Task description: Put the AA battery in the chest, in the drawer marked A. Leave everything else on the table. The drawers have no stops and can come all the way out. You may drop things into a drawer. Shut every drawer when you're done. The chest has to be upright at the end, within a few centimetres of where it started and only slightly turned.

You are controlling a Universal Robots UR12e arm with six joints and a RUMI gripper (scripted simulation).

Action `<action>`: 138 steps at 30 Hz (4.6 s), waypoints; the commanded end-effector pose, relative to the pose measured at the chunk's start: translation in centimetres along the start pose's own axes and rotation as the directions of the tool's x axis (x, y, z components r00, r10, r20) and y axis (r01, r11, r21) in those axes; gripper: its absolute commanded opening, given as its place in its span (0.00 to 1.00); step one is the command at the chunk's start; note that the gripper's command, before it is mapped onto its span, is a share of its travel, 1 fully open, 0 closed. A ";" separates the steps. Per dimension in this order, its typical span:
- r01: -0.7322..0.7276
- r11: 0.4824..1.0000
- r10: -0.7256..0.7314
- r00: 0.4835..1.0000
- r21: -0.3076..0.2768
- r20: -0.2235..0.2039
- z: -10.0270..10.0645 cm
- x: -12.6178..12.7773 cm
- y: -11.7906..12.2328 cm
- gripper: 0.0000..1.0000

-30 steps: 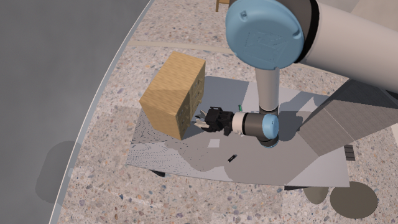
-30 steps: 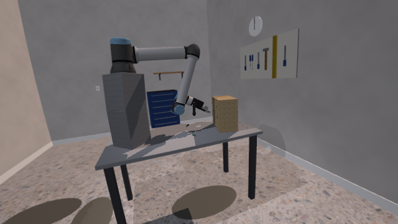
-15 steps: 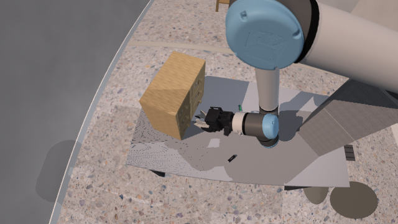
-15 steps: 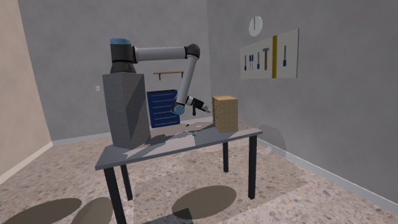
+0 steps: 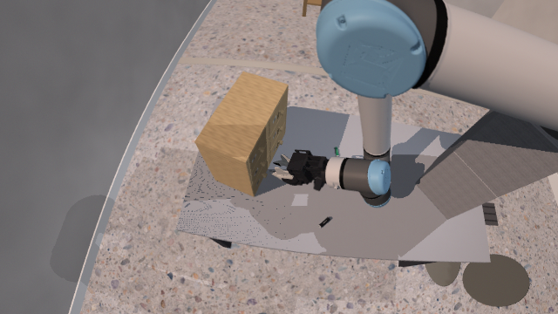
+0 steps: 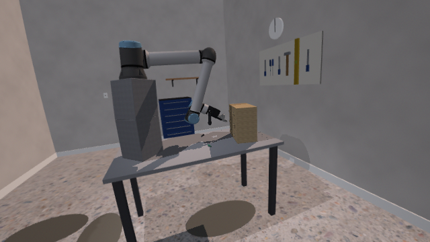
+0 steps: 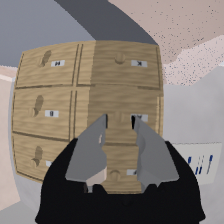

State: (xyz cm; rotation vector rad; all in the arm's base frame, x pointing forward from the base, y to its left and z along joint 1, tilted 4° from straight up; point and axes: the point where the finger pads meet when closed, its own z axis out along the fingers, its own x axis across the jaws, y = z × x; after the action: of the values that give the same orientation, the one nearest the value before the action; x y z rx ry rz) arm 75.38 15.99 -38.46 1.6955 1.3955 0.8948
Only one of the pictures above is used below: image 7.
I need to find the wooden chest of drawers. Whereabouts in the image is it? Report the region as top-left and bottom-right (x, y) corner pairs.
(11, 40), (164, 184)

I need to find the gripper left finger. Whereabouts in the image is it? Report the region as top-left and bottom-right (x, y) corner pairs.
(35, 113), (108, 224)

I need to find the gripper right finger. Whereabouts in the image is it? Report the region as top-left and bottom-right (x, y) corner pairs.
(131, 115), (206, 222)

